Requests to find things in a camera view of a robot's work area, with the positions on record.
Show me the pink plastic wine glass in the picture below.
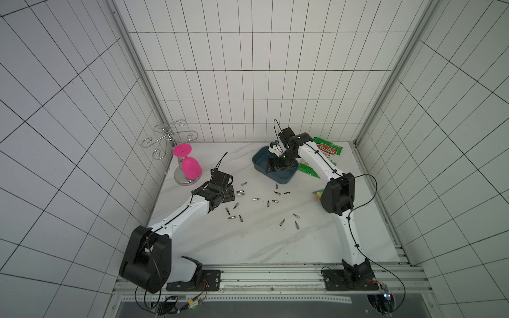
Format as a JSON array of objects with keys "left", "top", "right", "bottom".
[{"left": 173, "top": 143, "right": 202, "bottom": 180}]

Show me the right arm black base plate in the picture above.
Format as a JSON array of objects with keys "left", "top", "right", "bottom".
[{"left": 320, "top": 266, "right": 379, "bottom": 292}]

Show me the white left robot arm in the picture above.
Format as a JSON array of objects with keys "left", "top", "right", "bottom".
[{"left": 119, "top": 168, "right": 235, "bottom": 294}]

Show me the aluminium rail frame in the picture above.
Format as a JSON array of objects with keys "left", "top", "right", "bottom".
[{"left": 106, "top": 249, "right": 442, "bottom": 317}]

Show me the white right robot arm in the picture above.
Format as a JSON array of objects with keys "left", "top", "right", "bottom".
[{"left": 253, "top": 127, "right": 374, "bottom": 286}]

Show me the small green snack packet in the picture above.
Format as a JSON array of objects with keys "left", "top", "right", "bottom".
[{"left": 298, "top": 162, "right": 320, "bottom": 178}]

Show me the dark teal plastic storage box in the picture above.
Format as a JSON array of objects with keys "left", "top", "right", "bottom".
[{"left": 252, "top": 147, "right": 299, "bottom": 184}]

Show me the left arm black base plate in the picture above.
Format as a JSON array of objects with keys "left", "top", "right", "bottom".
[{"left": 166, "top": 270, "right": 222, "bottom": 292}]

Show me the green Chuba cassava chips bag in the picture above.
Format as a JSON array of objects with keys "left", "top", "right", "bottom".
[{"left": 314, "top": 137, "right": 343, "bottom": 156}]

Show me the chrome wire glass rack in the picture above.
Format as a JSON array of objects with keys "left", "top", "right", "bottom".
[{"left": 142, "top": 119, "right": 200, "bottom": 186}]

